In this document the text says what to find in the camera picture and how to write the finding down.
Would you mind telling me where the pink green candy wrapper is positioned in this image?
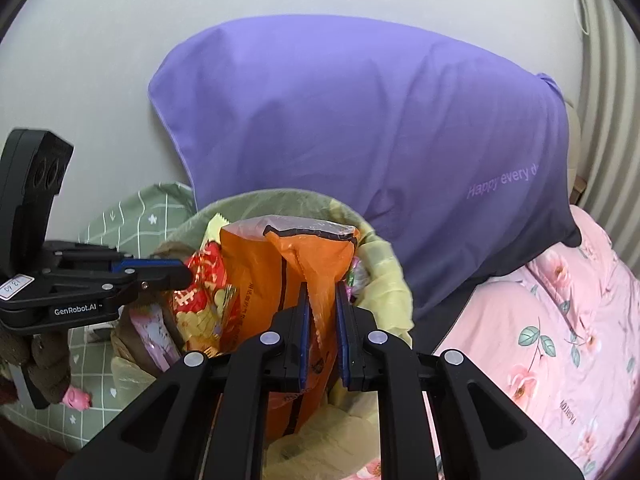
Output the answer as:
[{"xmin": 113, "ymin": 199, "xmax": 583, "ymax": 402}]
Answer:
[{"xmin": 345, "ymin": 255, "xmax": 372, "ymax": 306}]

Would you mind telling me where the yellow-green trash bag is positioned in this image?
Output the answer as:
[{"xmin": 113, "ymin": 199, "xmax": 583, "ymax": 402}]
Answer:
[{"xmin": 111, "ymin": 189, "xmax": 414, "ymax": 480}]

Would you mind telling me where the person's left forearm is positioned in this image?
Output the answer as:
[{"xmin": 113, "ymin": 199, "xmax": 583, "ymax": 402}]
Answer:
[{"xmin": 0, "ymin": 331, "xmax": 72, "ymax": 407}]

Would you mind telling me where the pink cartoon packet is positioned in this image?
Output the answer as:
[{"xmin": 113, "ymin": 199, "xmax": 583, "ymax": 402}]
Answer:
[{"xmin": 127, "ymin": 305, "xmax": 184, "ymax": 374}]

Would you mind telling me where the red gold snack packet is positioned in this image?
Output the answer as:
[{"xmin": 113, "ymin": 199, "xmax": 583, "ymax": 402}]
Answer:
[{"xmin": 172, "ymin": 242, "xmax": 239, "ymax": 356}]

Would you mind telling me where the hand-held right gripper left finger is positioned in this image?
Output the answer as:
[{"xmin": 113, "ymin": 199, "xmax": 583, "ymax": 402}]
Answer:
[{"xmin": 55, "ymin": 280, "xmax": 314, "ymax": 480}]

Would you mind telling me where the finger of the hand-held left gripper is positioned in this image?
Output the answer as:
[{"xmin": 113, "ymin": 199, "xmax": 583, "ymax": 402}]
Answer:
[
  {"xmin": 42, "ymin": 240, "xmax": 152, "ymax": 275},
  {"xmin": 45, "ymin": 257, "xmax": 194, "ymax": 307}
]

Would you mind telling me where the orange snack packet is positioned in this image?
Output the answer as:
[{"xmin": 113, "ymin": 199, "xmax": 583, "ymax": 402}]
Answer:
[{"xmin": 220, "ymin": 214, "xmax": 361, "ymax": 441}]

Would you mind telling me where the purple pillow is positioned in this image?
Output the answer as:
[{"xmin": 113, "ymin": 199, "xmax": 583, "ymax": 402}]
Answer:
[{"xmin": 147, "ymin": 16, "xmax": 584, "ymax": 322}]

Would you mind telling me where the pink floral quilt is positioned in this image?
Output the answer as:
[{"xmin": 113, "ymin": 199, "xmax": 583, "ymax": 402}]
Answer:
[{"xmin": 425, "ymin": 205, "xmax": 640, "ymax": 480}]

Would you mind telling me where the green checked bedsheet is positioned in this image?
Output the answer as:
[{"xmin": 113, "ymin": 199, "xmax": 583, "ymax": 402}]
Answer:
[{"xmin": 0, "ymin": 182, "xmax": 201, "ymax": 453}]

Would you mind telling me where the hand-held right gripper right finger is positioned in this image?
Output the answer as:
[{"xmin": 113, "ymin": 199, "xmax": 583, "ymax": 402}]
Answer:
[{"xmin": 334, "ymin": 280, "xmax": 586, "ymax": 480}]

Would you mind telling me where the beige pleated curtain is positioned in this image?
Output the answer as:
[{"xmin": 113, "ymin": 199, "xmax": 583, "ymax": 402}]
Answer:
[{"xmin": 570, "ymin": 0, "xmax": 640, "ymax": 241}]

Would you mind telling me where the yellow wafer packet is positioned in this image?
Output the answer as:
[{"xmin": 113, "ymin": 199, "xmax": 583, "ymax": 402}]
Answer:
[{"xmin": 202, "ymin": 212, "xmax": 231, "ymax": 251}]

